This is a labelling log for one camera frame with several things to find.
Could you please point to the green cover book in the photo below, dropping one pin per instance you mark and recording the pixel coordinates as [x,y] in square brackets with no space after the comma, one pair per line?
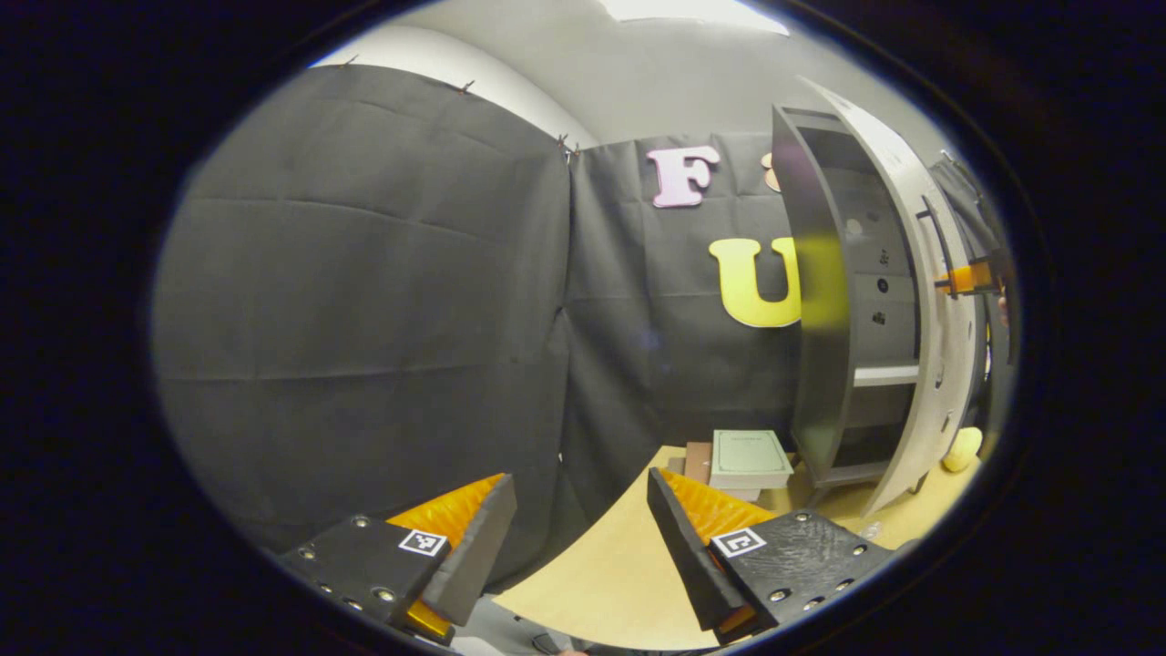
[747,456]

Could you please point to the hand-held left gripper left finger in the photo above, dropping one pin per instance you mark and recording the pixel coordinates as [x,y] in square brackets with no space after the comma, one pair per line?
[478,556]

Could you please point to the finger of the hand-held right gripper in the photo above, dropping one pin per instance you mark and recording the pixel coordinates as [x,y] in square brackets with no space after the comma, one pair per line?
[967,278]

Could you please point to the black backdrop cloth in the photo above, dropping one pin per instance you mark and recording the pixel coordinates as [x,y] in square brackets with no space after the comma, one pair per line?
[364,319]

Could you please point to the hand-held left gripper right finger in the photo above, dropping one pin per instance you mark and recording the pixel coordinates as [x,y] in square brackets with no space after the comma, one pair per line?
[688,565]

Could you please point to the dark grey cabinet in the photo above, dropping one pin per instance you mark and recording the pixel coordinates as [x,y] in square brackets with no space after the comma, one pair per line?
[815,383]

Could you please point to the large ceiling light panel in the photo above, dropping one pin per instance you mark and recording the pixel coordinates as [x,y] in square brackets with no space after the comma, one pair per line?
[692,11]

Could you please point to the yellow knitted pad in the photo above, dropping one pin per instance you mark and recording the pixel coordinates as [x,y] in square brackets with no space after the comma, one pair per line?
[963,448]

